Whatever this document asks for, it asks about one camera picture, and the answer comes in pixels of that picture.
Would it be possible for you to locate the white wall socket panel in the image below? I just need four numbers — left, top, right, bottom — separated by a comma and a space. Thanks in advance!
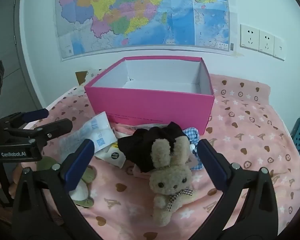
240, 24, 287, 61

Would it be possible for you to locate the green frog plush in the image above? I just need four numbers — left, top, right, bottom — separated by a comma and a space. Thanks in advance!
36, 157, 96, 208

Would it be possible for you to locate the person left hand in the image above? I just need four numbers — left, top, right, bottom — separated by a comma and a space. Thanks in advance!
0, 163, 20, 203

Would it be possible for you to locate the pink cardboard box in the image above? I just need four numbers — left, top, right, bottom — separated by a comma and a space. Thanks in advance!
84, 56, 215, 134

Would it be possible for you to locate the white blue plastic packet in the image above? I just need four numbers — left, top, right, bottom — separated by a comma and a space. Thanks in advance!
59, 112, 117, 163

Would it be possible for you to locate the grey door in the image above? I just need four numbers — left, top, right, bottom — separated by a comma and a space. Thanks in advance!
0, 0, 42, 118

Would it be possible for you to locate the white patterned pillow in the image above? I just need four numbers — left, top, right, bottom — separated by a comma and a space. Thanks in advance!
75, 69, 104, 86

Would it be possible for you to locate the colourful wall map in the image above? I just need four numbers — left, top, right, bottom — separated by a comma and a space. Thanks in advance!
55, 0, 234, 59

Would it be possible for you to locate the yellow duck wipes pack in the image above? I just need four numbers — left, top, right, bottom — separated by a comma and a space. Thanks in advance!
94, 142, 126, 168

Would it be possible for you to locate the blue checkered scrunchie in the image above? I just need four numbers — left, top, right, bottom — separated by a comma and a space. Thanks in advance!
183, 127, 204, 171

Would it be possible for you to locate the beige plush bunny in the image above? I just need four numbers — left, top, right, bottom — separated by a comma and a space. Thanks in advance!
149, 135, 196, 227

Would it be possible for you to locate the black scrunchie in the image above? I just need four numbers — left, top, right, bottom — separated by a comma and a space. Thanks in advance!
117, 122, 190, 173

